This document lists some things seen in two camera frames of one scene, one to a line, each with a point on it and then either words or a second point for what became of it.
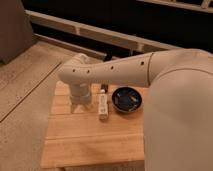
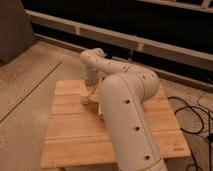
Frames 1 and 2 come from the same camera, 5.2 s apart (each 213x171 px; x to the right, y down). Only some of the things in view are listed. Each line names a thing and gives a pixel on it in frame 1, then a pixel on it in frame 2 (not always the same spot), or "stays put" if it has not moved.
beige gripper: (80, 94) -> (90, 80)
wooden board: (75, 136) stays put
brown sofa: (16, 32) stays put
